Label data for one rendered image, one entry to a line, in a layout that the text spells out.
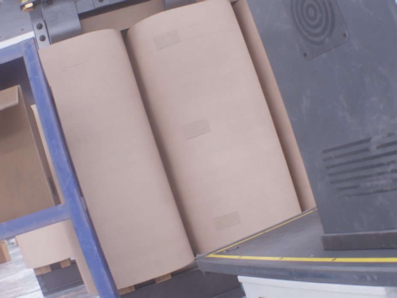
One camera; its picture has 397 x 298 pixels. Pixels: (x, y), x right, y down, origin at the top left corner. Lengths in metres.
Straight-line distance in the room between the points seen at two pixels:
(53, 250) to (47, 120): 2.40
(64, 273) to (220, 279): 1.78
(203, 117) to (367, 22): 1.29
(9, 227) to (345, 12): 0.81
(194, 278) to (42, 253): 1.63
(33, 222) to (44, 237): 2.35
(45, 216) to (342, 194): 0.62
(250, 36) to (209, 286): 0.96
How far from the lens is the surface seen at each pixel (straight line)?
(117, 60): 2.02
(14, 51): 1.26
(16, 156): 1.25
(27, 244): 3.62
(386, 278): 0.78
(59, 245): 3.58
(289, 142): 2.19
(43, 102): 1.23
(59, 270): 3.76
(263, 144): 2.05
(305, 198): 2.22
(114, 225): 1.93
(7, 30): 2.59
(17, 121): 1.26
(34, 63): 1.25
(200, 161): 1.99
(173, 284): 2.11
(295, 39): 0.91
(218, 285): 2.15
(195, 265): 2.18
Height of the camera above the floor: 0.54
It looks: 1 degrees up
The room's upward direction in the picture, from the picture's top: 18 degrees counter-clockwise
